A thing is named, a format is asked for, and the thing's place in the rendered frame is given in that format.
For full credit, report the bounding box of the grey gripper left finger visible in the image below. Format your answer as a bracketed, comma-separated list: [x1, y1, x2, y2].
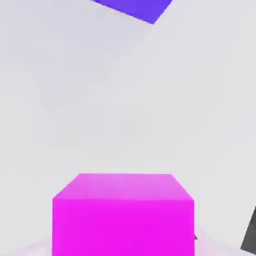
[18, 237, 54, 256]

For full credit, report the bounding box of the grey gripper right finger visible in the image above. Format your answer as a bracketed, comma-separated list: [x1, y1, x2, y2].
[193, 224, 243, 256]

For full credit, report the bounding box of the small magenta cube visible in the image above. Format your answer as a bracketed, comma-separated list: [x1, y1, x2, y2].
[52, 173, 195, 256]

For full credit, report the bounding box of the small dark grey cube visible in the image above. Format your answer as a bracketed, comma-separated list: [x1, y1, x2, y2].
[239, 205, 256, 256]

